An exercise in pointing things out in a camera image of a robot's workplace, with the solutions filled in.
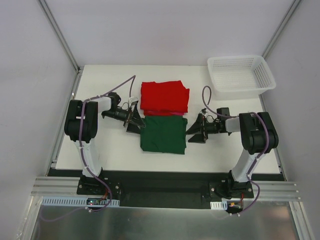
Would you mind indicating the left white cable duct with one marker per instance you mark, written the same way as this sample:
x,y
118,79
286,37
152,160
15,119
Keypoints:
x,y
64,201

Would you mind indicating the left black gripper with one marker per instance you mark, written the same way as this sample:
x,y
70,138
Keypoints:
x,y
128,116

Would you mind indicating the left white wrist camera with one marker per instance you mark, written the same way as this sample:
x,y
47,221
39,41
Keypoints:
x,y
133,101

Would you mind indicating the white cable duct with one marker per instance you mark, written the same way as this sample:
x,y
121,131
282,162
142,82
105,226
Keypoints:
x,y
64,201
219,205

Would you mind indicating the white plastic basket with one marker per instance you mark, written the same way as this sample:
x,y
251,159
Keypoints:
x,y
240,77

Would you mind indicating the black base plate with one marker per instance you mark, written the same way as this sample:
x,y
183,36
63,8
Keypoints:
x,y
227,190

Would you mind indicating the right white cable duct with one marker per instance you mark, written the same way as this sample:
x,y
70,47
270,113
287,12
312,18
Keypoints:
x,y
219,205

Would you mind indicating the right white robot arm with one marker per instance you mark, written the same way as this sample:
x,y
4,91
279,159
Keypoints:
x,y
257,132

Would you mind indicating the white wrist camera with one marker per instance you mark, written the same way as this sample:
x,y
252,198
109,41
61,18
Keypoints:
x,y
204,112
133,101

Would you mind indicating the green t shirt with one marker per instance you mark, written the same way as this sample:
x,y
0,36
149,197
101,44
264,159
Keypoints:
x,y
164,134

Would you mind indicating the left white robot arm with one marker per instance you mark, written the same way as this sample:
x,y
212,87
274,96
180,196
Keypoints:
x,y
81,125

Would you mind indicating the pink t shirt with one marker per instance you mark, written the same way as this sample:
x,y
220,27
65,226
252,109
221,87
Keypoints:
x,y
162,113

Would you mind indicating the aluminium frame rail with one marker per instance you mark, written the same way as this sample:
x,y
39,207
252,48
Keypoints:
x,y
67,186

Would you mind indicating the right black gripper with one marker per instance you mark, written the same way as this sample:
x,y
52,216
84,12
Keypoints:
x,y
204,128

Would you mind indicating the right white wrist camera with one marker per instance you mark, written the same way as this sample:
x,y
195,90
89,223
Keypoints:
x,y
204,112

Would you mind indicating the red t shirt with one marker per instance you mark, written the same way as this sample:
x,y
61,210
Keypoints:
x,y
170,96

